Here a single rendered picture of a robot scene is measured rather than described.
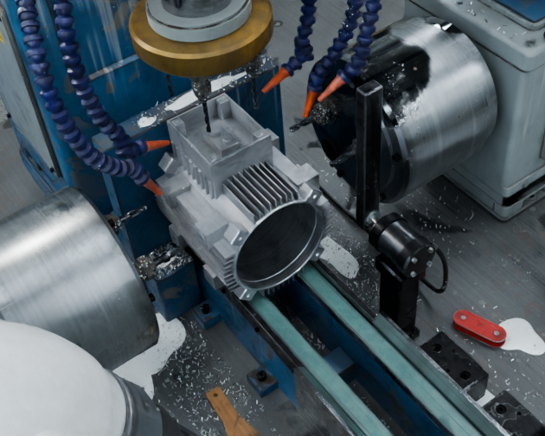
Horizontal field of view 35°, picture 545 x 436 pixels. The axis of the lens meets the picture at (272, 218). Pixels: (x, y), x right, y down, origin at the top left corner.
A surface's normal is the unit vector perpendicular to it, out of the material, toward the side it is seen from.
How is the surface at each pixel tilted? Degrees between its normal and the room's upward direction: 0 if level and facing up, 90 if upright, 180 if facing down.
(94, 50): 90
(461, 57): 32
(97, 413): 77
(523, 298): 0
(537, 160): 90
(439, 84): 39
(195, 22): 0
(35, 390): 61
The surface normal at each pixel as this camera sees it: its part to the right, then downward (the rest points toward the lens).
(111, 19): 0.58, 0.57
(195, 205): -0.07, -0.68
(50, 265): 0.18, -0.38
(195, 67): 0.00, 0.73
